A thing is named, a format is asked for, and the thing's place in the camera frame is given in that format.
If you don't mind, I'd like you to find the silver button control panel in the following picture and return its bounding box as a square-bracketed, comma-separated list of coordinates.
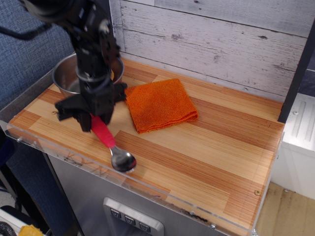
[103, 197, 164, 236]

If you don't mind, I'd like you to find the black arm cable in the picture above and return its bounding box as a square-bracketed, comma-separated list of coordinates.
[0, 23, 54, 41]

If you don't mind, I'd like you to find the steel toy appliance front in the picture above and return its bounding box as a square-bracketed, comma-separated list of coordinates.
[44, 151, 222, 236]

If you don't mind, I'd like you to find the clear acrylic table guard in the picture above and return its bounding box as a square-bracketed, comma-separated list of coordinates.
[0, 36, 285, 236]

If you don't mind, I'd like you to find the tan toy food piece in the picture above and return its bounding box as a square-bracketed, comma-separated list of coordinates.
[111, 70, 115, 81]

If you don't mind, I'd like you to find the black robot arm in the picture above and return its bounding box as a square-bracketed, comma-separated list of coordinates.
[21, 0, 127, 132]

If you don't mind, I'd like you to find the white side cabinet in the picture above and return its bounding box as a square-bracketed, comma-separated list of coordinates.
[271, 93, 315, 199]

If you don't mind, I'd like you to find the dark right frame post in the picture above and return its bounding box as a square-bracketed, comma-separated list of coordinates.
[278, 21, 315, 123]

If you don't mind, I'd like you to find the yellow black object bottom left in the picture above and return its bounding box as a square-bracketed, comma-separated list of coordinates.
[0, 221, 44, 236]

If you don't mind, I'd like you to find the stainless steel bowl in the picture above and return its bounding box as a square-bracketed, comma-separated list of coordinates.
[52, 53, 124, 98]

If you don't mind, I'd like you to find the red handled metal spoon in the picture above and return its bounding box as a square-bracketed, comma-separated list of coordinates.
[91, 116, 137, 173]

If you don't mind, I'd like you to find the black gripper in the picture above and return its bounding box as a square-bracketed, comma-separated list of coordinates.
[55, 79, 127, 132]

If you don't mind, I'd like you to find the orange folded cloth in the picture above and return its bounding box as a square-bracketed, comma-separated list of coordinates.
[125, 79, 198, 134]

